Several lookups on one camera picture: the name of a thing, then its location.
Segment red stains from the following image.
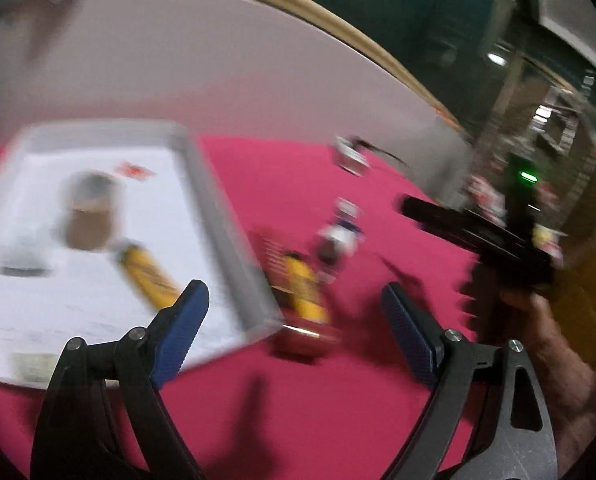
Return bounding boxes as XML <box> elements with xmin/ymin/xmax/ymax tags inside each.
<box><xmin>118</xmin><ymin>160</ymin><xmax>153</xmax><ymax>181</ymax></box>

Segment white pen-shaped device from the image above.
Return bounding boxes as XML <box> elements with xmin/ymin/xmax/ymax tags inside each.
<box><xmin>335</xmin><ymin>136</ymin><xmax>371</xmax><ymax>177</ymax></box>

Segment person's right forearm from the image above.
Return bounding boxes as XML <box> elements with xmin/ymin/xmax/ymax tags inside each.
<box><xmin>528</xmin><ymin>310</ymin><xmax>596</xmax><ymax>466</ymax></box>

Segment person's right hand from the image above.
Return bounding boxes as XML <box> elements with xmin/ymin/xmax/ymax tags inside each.
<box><xmin>500</xmin><ymin>290</ymin><xmax>573</xmax><ymax>361</ymax></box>

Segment beige tape roll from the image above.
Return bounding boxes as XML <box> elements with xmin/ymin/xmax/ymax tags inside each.
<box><xmin>58</xmin><ymin>170</ymin><xmax>124</xmax><ymax>253</ymax></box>

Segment black cable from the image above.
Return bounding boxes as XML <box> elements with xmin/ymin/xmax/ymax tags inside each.
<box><xmin>357</xmin><ymin>137</ymin><xmax>409</xmax><ymax>167</ymax></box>

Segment white and blue jar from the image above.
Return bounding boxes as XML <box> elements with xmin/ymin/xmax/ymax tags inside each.
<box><xmin>315</xmin><ymin>197</ymin><xmax>363</xmax><ymax>276</ymax></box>

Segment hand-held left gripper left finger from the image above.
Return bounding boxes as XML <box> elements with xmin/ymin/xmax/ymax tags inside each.
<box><xmin>30</xmin><ymin>280</ymin><xmax>211</xmax><ymax>480</ymax></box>

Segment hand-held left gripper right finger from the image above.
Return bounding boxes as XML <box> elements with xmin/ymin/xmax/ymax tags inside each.
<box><xmin>380</xmin><ymin>282</ymin><xmax>561</xmax><ymax>480</ymax></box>

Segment yellow tube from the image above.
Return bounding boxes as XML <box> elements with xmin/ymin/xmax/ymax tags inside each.
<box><xmin>270</xmin><ymin>252</ymin><xmax>341</xmax><ymax>356</ymax></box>
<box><xmin>110</xmin><ymin>242</ymin><xmax>183</xmax><ymax>311</ymax></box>

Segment bamboo rim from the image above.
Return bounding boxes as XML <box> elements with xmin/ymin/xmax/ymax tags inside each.
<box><xmin>213</xmin><ymin>0</ymin><xmax>473</xmax><ymax>136</ymax></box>

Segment white cardboard box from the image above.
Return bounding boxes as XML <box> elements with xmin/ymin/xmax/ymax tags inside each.
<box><xmin>0</xmin><ymin>120</ymin><xmax>286</xmax><ymax>388</ymax></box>

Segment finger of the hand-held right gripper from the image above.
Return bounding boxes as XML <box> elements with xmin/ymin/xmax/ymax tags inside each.
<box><xmin>402</xmin><ymin>196</ymin><xmax>478</xmax><ymax>248</ymax></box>

